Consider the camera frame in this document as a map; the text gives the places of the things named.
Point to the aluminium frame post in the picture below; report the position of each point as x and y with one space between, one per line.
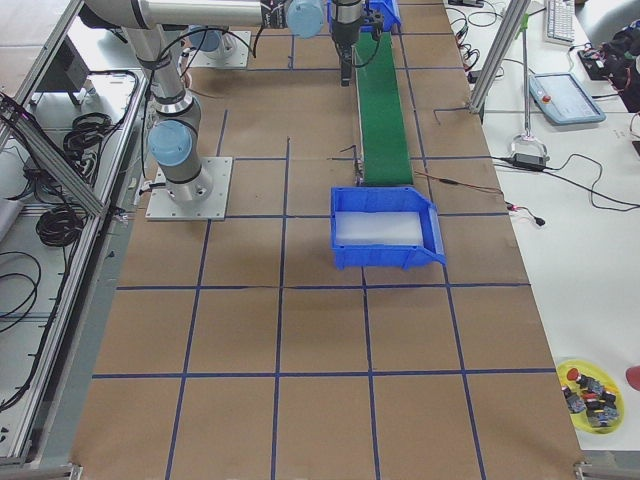
506 33

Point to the white keyboard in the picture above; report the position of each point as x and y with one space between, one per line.
558 25

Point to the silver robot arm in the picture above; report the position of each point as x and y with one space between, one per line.
173 140

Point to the left blue plastic bin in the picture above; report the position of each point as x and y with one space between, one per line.
388 8

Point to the blue teach pendant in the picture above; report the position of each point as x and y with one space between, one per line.
563 99

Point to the black power adapter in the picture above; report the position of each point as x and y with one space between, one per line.
529 162

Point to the green conveyor belt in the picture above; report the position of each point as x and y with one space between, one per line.
385 154

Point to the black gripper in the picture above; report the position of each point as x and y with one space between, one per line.
344 30

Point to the yellow plate of buttons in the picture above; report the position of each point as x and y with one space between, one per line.
593 399

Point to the long metal grabber tool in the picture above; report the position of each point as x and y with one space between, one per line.
526 142

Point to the right blue plastic bin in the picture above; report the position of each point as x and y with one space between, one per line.
387 199

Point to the white foam pad right bin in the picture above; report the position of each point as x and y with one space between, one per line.
378 228

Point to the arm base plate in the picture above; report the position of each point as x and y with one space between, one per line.
204 198
220 50

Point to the blue plastic bin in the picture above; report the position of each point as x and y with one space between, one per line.
388 8
387 199

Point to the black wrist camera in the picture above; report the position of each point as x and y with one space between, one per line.
373 22

